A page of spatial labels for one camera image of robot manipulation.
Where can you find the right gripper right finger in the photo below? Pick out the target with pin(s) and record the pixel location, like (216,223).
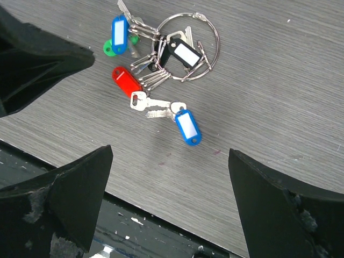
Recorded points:
(282,216)

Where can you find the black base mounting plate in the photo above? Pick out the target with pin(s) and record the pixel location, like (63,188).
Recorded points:
(128,229)

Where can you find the loose key with blue tag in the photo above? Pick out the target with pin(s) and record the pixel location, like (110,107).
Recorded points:
(176,111)

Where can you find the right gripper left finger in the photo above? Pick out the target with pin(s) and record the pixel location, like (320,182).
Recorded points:
(55,214)

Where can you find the large metal keyring with keys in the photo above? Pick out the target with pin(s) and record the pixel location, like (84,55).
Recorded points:
(158,57)

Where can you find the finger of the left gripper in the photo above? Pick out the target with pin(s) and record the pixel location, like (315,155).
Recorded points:
(33,61)

